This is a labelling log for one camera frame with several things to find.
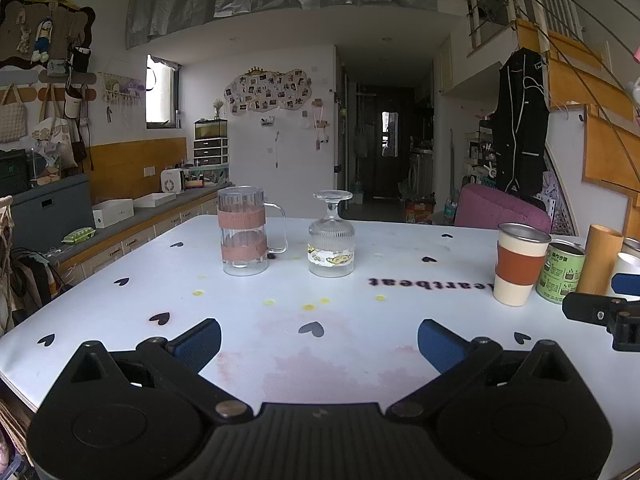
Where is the colourful carton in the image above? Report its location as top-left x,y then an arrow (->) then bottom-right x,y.
404,199 -> 434,225

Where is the bamboo tube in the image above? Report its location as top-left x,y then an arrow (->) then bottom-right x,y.
575,224 -> 625,296

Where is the dark entrance door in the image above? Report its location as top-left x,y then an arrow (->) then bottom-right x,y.
356,85 -> 416,200

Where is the black jacket with white trim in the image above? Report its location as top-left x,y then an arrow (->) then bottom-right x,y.
489,47 -> 550,197

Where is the small dark drawer unit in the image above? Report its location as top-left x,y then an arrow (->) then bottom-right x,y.
193,137 -> 230,167

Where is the wooden staircase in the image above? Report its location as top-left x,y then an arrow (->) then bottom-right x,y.
515,19 -> 640,198

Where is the white heart print tablecloth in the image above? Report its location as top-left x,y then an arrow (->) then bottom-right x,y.
0,214 -> 640,413

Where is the flat white box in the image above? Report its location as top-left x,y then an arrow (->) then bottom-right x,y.
132,192 -> 177,209

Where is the grey storage box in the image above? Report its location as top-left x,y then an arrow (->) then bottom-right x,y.
10,173 -> 94,257

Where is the brown wall pegboard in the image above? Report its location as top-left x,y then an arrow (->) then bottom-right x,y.
0,0 -> 97,69

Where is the white cardboard box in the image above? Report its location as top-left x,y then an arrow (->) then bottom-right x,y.
92,198 -> 135,229

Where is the white paper cup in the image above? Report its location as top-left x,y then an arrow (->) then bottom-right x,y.
607,252 -> 640,302

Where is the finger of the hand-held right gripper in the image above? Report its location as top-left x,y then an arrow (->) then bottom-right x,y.
562,292 -> 640,352
612,273 -> 640,295

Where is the glass fish tank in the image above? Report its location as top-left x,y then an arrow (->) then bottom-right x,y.
194,118 -> 230,140

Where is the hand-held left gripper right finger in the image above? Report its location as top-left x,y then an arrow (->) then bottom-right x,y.
385,319 -> 576,418

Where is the grey top cabinet counter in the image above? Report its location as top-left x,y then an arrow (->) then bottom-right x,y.
50,180 -> 235,293

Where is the white crochet bag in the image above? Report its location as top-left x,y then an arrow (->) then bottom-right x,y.
0,84 -> 28,144

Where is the cloud shaped photo board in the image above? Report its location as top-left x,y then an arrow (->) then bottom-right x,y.
223,65 -> 313,114

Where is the window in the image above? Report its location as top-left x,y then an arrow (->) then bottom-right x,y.
146,54 -> 180,130

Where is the ribbed glass goblet cup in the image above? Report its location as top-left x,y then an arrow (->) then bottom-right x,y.
308,190 -> 355,279

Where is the washing machine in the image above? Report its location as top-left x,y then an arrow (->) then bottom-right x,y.
409,152 -> 434,197

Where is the pink upholstered chair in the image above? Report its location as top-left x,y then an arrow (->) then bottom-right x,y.
453,183 -> 552,235

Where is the white small appliance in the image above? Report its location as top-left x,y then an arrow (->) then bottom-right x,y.
160,168 -> 185,194

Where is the green tin can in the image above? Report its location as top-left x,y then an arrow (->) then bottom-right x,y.
536,240 -> 586,305

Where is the glass mug with pink bands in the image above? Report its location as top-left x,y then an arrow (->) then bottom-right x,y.
217,186 -> 289,277

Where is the printed canvas tote bag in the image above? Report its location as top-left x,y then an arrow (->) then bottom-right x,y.
31,86 -> 79,170

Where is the white cup with orange sleeve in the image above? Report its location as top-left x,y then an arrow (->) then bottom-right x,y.
493,222 -> 552,307

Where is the blue plush doll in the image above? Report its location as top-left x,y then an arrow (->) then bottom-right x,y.
31,16 -> 55,63

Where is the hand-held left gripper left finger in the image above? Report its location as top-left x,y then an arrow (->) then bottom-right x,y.
65,318 -> 253,423

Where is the black appliance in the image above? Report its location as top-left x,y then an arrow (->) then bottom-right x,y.
0,149 -> 33,197

